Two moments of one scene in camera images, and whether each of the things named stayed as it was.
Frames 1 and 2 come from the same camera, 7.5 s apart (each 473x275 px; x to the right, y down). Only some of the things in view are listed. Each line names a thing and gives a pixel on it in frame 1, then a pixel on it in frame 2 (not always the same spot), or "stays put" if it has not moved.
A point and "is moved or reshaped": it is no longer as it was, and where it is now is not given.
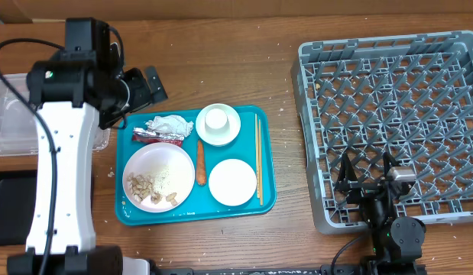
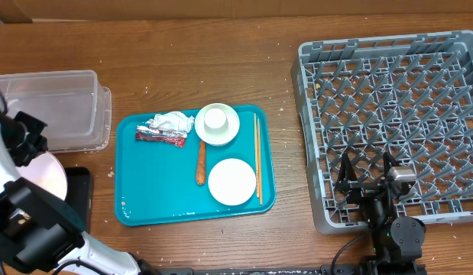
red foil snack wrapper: (143, 135) stays put
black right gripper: (347, 180) stays put
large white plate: (158, 177) is moved or reshaped
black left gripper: (144, 97) → (23, 156)
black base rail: (325, 270) stays put
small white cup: (216, 121) stays put
